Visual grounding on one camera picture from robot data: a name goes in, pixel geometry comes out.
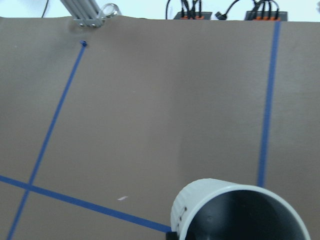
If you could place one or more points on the black usb hub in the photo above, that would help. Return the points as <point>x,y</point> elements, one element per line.
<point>205,15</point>
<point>266,16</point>

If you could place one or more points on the black usb hub right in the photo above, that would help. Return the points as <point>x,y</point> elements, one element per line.
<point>266,16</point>

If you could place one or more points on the black usb hub left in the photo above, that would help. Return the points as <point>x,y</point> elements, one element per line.
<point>205,15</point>

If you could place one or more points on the white mug dark inside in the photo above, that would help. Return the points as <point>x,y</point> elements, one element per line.
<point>212,209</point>

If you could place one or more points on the clear tape roll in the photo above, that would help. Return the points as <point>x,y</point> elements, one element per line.
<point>110,10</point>

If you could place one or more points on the aluminium camera post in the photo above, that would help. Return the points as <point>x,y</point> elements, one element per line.
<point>86,13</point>

